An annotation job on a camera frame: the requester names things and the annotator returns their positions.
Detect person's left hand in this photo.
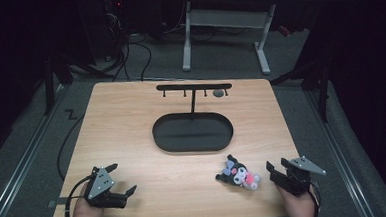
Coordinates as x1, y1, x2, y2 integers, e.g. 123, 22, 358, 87
64, 183, 107, 217

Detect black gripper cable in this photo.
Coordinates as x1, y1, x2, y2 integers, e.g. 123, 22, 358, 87
61, 174, 98, 217
306, 181, 323, 217

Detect black metal stand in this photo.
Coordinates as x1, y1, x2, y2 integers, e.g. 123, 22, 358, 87
40, 54, 76, 117
268, 56, 334, 126

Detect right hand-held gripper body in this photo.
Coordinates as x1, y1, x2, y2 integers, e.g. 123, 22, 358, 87
272, 155, 329, 198

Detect black floor cable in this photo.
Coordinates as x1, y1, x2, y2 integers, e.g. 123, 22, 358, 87
53, 113, 90, 183

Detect black cable bundle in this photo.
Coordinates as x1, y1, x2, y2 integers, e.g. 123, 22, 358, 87
103, 0, 154, 84

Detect person's right hand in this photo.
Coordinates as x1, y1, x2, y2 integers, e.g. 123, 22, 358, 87
276, 181, 317, 217

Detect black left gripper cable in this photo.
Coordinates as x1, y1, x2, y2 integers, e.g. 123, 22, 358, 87
61, 174, 98, 217

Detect aluminium floor rail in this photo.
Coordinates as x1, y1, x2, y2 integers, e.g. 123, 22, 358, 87
0, 84, 73, 217
304, 85, 377, 217

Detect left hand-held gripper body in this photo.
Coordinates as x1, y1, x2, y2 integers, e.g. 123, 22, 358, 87
82, 164, 129, 211

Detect grey flat strap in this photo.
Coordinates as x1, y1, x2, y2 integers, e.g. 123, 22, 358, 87
46, 195, 87, 209

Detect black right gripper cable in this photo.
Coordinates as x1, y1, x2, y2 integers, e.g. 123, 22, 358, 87
306, 181, 323, 217

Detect white-framed wooden desk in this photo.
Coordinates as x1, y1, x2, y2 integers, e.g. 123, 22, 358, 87
177, 0, 324, 80

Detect black and pink plush toy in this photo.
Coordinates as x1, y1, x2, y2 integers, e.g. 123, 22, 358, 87
213, 152, 262, 193

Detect black hook stand with tray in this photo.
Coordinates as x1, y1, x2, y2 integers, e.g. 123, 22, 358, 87
149, 80, 236, 156

